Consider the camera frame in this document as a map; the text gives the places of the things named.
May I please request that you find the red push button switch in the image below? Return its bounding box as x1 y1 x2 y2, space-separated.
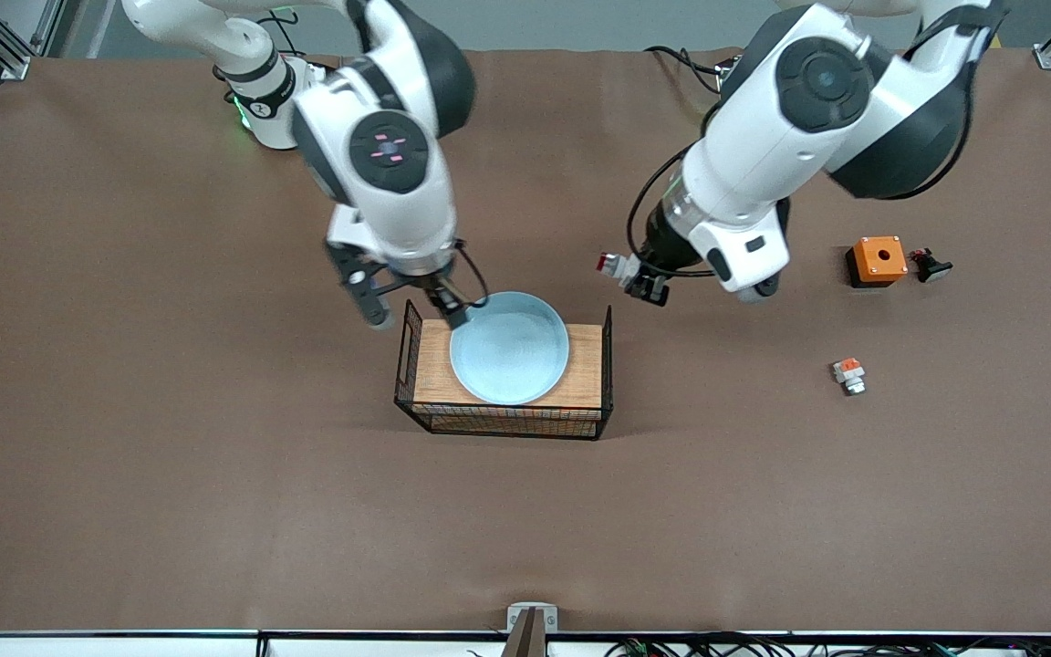
596 253 645 284

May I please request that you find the light blue round plate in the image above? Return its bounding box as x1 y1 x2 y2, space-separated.
449 291 571 406

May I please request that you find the black push button part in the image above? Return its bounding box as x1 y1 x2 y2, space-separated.
909 246 953 284

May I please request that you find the brown table cover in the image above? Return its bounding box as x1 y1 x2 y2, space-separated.
0 46 1051 635

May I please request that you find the black wire rack wooden top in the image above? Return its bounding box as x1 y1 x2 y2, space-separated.
393 299 616 442

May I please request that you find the black left arm base cable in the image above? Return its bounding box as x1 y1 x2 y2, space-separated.
644 44 729 97

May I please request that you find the black arm base cable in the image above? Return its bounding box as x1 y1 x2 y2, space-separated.
256 7 309 57
644 44 729 97

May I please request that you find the orange button enclosure box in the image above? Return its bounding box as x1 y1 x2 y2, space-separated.
845 235 910 289

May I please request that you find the black right arm base cable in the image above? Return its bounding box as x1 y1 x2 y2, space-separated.
256 7 309 57

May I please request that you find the grey table edge bracket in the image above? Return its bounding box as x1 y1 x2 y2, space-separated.
505 602 559 657

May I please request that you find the black cable bundle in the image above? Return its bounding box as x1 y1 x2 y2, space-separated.
603 632 1051 657

